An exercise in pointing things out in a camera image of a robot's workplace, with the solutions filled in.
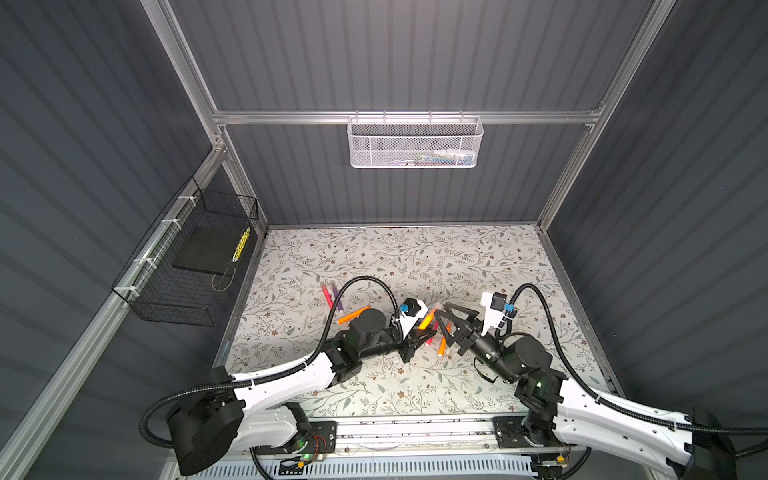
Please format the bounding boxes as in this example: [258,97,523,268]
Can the items in white basket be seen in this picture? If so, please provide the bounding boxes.
[379,149,477,167]

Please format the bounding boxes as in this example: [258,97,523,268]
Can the white vented cable duct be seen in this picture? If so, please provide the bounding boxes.
[182,455,538,480]

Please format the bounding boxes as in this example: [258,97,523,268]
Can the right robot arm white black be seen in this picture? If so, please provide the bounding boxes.
[435,304,738,479]

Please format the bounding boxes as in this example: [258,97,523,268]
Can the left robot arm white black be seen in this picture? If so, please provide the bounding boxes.
[166,300,435,476]

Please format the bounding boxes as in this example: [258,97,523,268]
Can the black wire mesh basket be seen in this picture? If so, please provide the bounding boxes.
[113,179,260,327]

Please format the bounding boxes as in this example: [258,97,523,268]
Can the purple marker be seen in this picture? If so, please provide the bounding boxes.
[332,286,344,311]

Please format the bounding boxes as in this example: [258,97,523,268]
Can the right black corrugated cable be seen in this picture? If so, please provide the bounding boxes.
[509,283,768,457]

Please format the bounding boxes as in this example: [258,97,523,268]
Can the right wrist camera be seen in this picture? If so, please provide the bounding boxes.
[480,291,517,335]

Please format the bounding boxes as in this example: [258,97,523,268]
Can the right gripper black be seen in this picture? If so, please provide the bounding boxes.
[437,301,518,386]

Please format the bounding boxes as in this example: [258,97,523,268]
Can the yellow marker in basket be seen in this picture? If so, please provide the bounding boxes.
[231,227,251,263]

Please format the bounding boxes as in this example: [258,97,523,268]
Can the white wire mesh basket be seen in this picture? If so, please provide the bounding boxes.
[346,114,484,169]

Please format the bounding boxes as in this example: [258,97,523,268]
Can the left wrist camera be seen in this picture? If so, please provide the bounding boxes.
[396,298,429,339]

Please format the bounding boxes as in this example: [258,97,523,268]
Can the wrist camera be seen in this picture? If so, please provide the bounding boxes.
[396,298,429,339]
[480,291,517,335]

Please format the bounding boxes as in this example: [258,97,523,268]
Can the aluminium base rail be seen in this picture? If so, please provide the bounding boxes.
[173,413,661,457]

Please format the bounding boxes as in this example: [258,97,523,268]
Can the black foam pad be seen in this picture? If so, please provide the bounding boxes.
[172,227,244,275]

